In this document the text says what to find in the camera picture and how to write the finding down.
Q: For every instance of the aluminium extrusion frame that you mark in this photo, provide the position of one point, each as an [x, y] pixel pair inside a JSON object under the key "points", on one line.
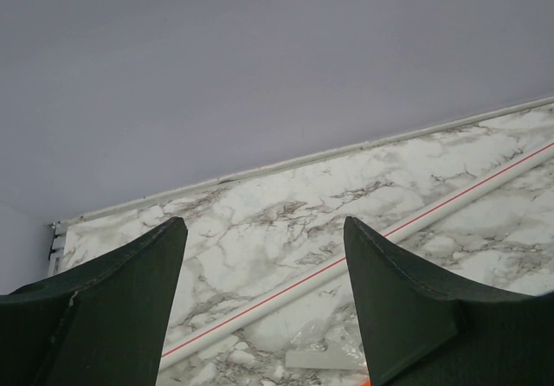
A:
{"points": [[57, 247]]}

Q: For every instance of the clear plastic bag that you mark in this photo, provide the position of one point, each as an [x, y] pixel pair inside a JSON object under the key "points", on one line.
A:
{"points": [[319, 346]]}

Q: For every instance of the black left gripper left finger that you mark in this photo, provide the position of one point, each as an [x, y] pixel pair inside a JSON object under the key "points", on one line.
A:
{"points": [[100, 323]]}

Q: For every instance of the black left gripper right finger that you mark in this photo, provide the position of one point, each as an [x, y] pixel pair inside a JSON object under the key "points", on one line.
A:
{"points": [[421, 324]]}

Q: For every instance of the white PVC pipe frame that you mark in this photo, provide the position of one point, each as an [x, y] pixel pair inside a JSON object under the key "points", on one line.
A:
{"points": [[336, 266]]}

